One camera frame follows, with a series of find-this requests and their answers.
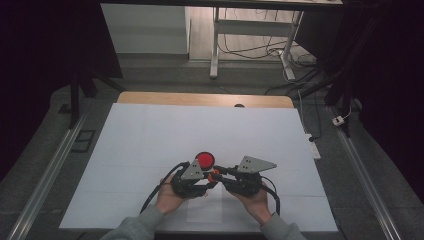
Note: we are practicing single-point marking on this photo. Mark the black tripod stand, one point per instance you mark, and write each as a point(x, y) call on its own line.
point(346, 100)
point(75, 100)

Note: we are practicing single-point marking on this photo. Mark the dark table grommet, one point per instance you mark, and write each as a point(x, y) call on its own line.
point(239, 105)

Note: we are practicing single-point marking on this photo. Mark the person's left hand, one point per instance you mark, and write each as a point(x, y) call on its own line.
point(166, 200)

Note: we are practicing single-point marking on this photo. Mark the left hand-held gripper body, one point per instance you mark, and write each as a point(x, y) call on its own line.
point(188, 188)

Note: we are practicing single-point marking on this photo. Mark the white desk frame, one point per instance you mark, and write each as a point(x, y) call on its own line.
point(215, 43)

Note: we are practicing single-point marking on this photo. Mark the white cabinet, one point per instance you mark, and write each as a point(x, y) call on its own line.
point(143, 30)

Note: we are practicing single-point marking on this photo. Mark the aluminium floor rail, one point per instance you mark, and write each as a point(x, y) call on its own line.
point(363, 173)
point(46, 180)

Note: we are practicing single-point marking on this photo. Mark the red round ink pad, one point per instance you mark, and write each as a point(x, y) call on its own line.
point(206, 160)

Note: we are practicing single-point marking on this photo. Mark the small white adapter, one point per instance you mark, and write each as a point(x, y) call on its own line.
point(338, 120)

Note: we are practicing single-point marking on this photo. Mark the black floor frame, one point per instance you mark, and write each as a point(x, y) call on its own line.
point(80, 145)

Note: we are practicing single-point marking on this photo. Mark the orange stamp cap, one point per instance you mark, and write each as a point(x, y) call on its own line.
point(211, 179)

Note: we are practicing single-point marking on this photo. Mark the black floor plate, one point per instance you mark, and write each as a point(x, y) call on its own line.
point(64, 109)

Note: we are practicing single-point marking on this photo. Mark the person's right hand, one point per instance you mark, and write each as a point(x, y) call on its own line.
point(258, 206)

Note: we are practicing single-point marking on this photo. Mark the large white table cover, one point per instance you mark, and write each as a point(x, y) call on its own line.
point(166, 133)

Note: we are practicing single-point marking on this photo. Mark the white paper sheet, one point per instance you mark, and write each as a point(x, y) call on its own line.
point(205, 213)

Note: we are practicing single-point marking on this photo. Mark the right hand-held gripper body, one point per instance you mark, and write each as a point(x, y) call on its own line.
point(246, 185)

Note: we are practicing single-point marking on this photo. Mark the dark curtain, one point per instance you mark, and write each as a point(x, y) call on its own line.
point(40, 50)
point(393, 66)

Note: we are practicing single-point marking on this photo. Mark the white power strip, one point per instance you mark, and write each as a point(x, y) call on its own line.
point(314, 150)

